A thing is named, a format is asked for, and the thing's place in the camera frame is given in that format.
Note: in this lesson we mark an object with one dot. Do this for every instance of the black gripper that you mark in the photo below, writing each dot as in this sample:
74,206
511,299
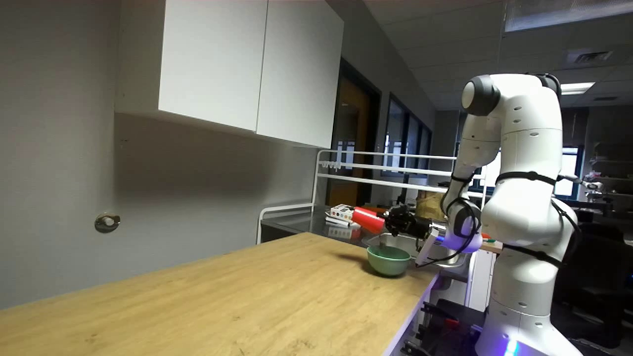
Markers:
410,222

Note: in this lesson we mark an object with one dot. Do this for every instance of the red plastic cup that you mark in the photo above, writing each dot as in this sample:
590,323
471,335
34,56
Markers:
369,220

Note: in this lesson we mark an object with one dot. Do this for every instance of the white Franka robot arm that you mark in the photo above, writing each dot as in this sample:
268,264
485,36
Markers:
521,198

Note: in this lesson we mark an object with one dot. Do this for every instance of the teal green bowl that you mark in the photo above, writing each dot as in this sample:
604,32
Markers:
388,262

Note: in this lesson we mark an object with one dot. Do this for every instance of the brown paper bag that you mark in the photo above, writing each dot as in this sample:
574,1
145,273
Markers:
428,206

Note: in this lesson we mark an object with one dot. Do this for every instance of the white metal rack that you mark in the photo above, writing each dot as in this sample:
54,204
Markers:
369,179

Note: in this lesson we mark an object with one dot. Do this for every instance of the red and white box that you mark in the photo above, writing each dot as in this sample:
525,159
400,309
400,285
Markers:
339,220

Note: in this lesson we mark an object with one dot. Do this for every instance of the brown wooden door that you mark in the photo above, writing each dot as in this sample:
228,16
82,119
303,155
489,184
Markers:
353,131

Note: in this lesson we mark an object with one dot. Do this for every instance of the black equipment with red parts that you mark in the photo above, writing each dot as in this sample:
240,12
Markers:
446,329

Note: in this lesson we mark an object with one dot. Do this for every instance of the bright window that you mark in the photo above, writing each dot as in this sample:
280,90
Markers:
566,171

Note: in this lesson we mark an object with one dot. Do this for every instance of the ceiling light panel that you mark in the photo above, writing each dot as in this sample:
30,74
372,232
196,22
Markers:
576,88

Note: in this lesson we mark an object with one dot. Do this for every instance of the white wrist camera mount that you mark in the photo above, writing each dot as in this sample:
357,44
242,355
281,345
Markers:
430,244

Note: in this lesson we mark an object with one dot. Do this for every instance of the white wall cabinet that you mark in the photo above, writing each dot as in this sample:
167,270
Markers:
250,66

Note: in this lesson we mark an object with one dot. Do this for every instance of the dark round wall fixture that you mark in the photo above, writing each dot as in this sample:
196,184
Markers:
105,224

